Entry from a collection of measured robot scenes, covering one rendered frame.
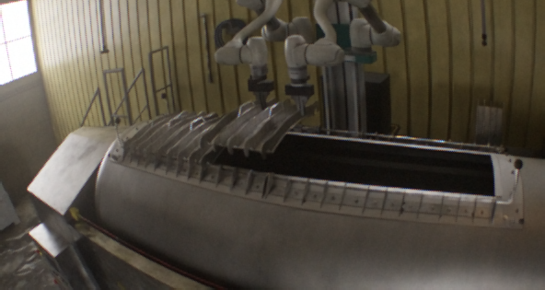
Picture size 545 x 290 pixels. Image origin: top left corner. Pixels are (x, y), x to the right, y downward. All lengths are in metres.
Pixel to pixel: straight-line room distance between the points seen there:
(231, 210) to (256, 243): 0.20
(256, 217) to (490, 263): 1.08
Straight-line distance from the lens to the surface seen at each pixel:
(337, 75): 3.05
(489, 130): 3.76
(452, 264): 1.45
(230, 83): 4.55
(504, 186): 1.61
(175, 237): 1.91
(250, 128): 1.81
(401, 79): 3.77
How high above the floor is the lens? 3.44
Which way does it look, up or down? 22 degrees down
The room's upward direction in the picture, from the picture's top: 6 degrees counter-clockwise
